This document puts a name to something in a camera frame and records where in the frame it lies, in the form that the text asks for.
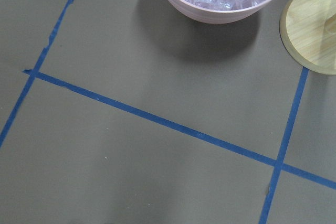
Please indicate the wooden cup stand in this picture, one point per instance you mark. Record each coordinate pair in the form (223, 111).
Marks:
(307, 29)

